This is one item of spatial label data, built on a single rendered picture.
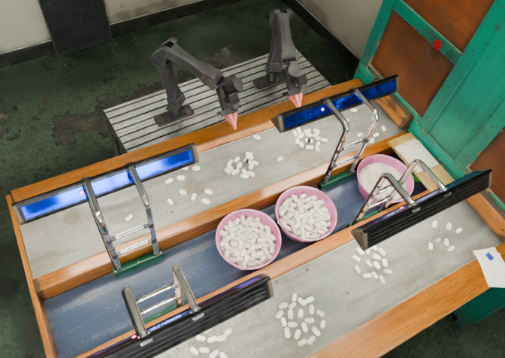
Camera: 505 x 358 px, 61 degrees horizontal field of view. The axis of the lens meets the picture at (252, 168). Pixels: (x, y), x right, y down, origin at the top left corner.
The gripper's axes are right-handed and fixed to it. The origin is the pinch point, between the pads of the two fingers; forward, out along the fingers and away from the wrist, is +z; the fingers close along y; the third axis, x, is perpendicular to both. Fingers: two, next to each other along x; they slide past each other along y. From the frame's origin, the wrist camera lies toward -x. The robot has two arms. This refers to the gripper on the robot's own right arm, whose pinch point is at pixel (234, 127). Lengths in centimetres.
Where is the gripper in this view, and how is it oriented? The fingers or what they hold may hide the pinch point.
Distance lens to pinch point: 195.1
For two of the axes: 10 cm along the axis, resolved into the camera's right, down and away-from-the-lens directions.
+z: 3.0, 9.4, 1.6
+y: 8.8, -3.4, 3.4
